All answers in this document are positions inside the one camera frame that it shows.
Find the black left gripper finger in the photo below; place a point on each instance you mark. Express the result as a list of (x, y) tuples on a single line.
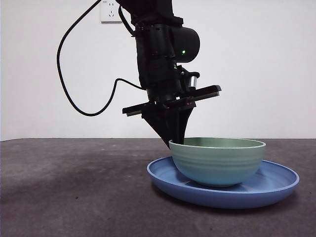
[(165, 126), (182, 123)]

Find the green ribbed bowl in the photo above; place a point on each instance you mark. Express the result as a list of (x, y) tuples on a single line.
[(217, 168)]

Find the blue round plate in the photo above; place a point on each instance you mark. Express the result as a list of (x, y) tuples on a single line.
[(222, 200)]

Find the white wall socket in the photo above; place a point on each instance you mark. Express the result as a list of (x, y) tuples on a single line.
[(111, 15)]

